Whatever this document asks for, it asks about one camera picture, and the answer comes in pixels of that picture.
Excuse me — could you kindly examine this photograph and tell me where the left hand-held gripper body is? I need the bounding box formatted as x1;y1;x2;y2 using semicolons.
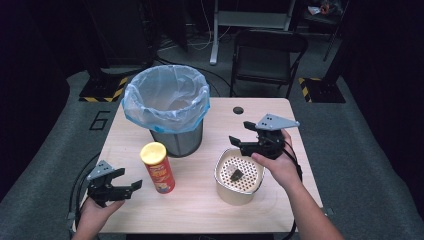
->
86;159;132;209

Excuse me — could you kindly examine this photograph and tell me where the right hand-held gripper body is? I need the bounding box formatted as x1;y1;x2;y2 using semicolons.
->
239;113;301;161

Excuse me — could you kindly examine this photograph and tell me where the red chips can yellow lid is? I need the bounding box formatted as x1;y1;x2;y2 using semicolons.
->
139;141;177;195

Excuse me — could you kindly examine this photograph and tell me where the dark tea bag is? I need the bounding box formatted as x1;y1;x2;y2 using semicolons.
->
228;167;245;183

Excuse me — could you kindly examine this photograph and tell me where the beige perforated strainer container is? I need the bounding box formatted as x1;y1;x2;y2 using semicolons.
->
213;147;266;206

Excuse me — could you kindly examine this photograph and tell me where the grey mesh trash bin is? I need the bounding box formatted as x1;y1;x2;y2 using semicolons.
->
149;119;205;159

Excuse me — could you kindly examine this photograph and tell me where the person's left hand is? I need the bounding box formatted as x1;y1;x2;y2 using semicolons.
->
76;197;126;235

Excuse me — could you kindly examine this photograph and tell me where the person's right hand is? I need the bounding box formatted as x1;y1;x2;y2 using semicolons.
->
250;128;303;192

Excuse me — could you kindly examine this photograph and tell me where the black folding chair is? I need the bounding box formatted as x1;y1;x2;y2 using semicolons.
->
229;28;310;100

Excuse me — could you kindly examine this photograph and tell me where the black stand hazard-striped base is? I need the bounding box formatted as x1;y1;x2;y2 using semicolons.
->
297;39;347;104
78;0;130;104

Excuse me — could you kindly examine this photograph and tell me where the translucent blue bin bag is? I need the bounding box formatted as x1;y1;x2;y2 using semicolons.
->
120;64;212;135

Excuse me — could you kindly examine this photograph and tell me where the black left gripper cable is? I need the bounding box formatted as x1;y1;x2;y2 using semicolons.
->
67;151;102;236

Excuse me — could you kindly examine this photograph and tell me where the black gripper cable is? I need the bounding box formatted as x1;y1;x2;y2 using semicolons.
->
67;151;102;236
282;139;305;240

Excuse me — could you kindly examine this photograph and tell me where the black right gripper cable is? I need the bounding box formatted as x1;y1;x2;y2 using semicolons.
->
282;139;305;240

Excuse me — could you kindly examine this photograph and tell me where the white floor cable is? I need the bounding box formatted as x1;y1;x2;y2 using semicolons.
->
159;0;232;52

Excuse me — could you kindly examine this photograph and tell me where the white metal desk frame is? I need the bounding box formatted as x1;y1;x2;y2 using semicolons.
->
208;0;297;66

